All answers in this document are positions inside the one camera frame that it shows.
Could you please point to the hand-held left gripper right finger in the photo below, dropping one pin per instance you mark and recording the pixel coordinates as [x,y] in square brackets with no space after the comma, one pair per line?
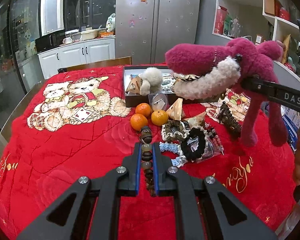
[155,175]

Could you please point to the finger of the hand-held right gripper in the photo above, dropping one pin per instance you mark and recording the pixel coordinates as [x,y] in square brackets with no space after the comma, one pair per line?
[277,96]

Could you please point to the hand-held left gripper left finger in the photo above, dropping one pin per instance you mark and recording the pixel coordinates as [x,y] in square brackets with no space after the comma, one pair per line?
[139,167]

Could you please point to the orange tangerine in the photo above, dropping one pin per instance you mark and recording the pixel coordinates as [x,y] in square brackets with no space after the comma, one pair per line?
[143,110]
[159,117]
[139,122]

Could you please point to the dark cardboard box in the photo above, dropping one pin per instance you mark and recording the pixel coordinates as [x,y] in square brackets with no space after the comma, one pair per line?
[131,102]

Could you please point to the tan triangular snack packet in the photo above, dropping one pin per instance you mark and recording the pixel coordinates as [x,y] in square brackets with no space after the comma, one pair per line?
[196,120]
[133,85]
[176,110]

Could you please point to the pink plush toy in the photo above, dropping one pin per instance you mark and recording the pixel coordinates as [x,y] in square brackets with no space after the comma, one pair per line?
[190,57]

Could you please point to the blue crochet scrunchie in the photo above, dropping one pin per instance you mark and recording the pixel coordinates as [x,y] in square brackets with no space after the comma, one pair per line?
[171,152]

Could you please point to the blue and white box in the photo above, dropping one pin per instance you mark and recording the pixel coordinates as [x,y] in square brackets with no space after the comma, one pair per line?
[292,125]

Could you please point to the black scrunchie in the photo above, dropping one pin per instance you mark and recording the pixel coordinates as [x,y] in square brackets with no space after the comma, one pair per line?
[187,152]

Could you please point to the brown lace scrunchie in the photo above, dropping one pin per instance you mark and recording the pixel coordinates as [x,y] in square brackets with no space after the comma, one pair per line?
[172,130]

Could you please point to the dark brown hair clip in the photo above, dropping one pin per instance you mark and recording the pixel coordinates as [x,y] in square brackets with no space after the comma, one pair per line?
[228,120]

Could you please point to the round clear badge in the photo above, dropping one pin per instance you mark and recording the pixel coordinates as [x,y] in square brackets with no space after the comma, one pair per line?
[158,101]

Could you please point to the red printed blanket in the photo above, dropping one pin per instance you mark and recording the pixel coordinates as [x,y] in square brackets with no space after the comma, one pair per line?
[65,155]

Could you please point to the small red box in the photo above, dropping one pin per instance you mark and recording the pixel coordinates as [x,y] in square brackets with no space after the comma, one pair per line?
[284,13]

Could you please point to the green box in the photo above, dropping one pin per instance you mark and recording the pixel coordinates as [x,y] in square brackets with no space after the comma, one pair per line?
[227,26]

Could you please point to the beige fluffy plush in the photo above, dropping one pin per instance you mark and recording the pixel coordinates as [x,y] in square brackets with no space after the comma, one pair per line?
[151,78]

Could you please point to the brown box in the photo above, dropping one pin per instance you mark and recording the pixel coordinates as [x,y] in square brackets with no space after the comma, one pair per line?
[270,5]

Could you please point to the red gift box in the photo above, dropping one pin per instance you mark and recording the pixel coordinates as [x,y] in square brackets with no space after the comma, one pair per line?
[220,20]

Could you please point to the white kitchen cabinets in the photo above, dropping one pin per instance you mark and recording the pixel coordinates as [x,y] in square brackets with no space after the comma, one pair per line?
[97,50]

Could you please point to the silver refrigerator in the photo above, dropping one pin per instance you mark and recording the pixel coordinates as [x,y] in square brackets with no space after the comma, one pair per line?
[140,30]

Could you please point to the orange food container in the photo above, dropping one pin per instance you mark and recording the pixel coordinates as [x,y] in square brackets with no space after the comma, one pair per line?
[106,34]

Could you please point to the cream plastic basin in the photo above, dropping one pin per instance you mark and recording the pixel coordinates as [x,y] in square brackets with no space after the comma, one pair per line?
[90,34]

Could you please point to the white mug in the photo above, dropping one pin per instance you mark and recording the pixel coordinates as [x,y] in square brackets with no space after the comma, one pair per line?
[67,40]

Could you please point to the plastic bag on counter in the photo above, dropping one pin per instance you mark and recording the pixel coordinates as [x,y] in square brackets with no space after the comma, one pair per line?
[110,22]

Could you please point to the black microwave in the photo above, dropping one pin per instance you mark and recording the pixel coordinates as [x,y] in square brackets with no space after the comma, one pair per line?
[48,41]

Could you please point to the glass door with stickers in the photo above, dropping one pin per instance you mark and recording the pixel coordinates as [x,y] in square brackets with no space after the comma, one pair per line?
[12,55]

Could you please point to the glass-front wall cabinet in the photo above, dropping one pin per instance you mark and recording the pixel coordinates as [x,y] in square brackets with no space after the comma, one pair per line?
[90,5]

